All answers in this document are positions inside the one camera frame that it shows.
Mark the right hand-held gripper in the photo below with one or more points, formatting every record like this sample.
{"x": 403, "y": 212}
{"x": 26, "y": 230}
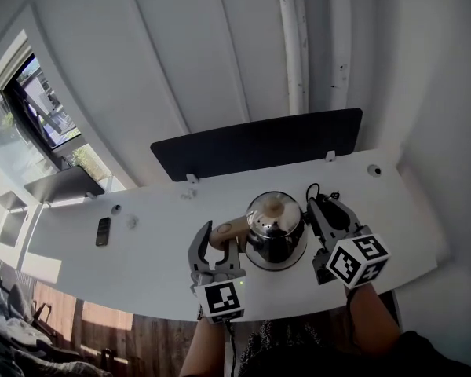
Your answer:
{"x": 355, "y": 259}

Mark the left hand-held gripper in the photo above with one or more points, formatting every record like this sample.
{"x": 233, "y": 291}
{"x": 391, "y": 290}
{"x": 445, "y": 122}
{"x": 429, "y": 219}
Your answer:
{"x": 220, "y": 299}

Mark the stainless steel electric kettle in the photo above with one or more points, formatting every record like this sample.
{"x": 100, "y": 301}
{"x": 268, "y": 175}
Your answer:
{"x": 276, "y": 230}

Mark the person's right forearm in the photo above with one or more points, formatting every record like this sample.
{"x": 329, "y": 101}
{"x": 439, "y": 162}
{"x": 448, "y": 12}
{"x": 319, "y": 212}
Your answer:
{"x": 374, "y": 316}

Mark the person's left forearm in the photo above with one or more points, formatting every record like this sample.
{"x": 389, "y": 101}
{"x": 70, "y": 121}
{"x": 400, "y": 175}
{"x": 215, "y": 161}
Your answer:
{"x": 204, "y": 348}

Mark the round kettle power base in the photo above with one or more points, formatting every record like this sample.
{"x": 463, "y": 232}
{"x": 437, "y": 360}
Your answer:
{"x": 276, "y": 265}

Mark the large black desk divider panel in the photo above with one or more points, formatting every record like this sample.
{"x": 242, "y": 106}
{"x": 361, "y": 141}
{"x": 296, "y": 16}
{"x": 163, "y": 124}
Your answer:
{"x": 255, "y": 143}

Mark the black smartphone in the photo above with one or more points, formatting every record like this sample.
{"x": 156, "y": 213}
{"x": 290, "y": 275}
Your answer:
{"x": 103, "y": 231}

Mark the person's black clothing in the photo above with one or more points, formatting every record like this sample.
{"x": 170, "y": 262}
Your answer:
{"x": 357, "y": 359}

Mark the small black desk divider panel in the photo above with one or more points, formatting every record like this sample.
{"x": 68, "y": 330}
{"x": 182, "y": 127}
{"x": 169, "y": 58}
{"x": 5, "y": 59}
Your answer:
{"x": 64, "y": 183}

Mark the black office chair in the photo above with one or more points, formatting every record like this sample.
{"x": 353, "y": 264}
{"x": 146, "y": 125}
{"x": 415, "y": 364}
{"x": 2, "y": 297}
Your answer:
{"x": 17, "y": 301}

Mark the grey desk divider panel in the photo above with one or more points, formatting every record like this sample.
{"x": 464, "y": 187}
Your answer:
{"x": 12, "y": 200}

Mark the window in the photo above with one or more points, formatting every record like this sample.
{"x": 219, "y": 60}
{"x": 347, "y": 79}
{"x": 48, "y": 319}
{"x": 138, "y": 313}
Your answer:
{"x": 39, "y": 100}

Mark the white divider bracket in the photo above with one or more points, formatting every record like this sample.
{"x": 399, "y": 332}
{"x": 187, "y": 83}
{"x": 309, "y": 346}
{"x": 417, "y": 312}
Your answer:
{"x": 330, "y": 156}
{"x": 192, "y": 178}

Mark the white wall pipe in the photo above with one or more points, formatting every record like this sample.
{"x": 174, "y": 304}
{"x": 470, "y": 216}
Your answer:
{"x": 292, "y": 45}

